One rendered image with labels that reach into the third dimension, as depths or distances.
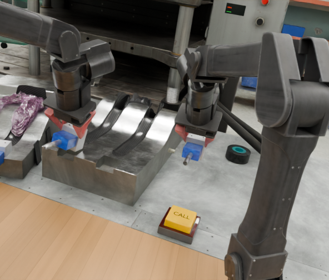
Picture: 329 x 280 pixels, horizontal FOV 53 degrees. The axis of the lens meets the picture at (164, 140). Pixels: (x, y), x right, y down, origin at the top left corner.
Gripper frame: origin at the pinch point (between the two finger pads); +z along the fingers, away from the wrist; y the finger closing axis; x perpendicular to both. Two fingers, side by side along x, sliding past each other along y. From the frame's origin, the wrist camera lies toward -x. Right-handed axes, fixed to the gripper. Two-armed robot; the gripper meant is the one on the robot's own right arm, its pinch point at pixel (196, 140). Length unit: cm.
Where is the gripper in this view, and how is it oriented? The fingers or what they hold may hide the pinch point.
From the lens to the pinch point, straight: 85.3
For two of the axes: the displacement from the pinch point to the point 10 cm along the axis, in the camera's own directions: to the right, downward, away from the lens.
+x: -3.3, 7.4, -5.9
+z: 0.2, 6.3, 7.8
